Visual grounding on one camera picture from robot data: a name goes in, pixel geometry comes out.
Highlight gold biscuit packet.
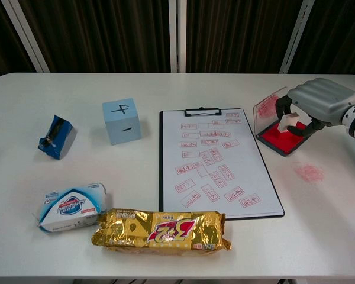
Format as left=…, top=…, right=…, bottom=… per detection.
left=91, top=208, right=232, bottom=257

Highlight white blue soap box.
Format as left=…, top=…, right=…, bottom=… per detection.
left=37, top=182, right=109, bottom=236

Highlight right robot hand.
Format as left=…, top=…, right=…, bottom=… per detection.
left=274, top=78, right=355, bottom=139

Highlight black clipboard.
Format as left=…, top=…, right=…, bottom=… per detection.
left=159, top=108, right=285, bottom=221

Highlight dark pleated curtain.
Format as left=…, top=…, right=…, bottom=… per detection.
left=0, top=0, right=355, bottom=83

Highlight light blue cube marked 4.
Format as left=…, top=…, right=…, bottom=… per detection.
left=102, top=98, right=142, bottom=146

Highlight white stamp with red base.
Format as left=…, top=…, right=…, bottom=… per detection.
left=279, top=112, right=299, bottom=133

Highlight white slotted frame post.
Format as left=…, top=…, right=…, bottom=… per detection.
left=279, top=0, right=315, bottom=75

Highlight red ink pad clear lid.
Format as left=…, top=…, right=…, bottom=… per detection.
left=253, top=86, right=311, bottom=157

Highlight white double frame post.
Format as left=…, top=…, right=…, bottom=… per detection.
left=168, top=0, right=188, bottom=73

